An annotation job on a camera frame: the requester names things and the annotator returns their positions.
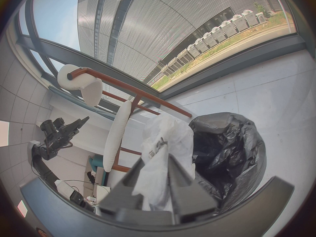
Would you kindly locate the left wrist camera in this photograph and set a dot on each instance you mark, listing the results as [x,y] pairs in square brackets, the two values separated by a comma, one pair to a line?
[59,122]

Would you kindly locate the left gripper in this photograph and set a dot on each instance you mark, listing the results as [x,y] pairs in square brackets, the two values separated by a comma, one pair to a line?
[66,133]

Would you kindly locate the black plastic bag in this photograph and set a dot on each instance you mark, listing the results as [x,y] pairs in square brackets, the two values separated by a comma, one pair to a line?
[222,157]

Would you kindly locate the white cushioned wooden chair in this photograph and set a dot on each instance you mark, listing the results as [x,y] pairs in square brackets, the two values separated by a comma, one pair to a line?
[116,137]

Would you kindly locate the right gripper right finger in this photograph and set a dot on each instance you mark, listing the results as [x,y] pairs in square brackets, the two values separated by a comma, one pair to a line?
[190,196]

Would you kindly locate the teal and beige sofa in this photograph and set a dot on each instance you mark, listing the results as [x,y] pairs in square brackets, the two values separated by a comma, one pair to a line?
[98,171]

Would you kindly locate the square ceiling light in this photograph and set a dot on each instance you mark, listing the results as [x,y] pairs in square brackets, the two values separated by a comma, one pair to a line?
[4,133]

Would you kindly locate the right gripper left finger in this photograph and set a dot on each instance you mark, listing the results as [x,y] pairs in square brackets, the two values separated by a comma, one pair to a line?
[118,196]

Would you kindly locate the window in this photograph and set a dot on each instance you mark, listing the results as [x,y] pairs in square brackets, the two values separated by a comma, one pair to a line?
[148,21]

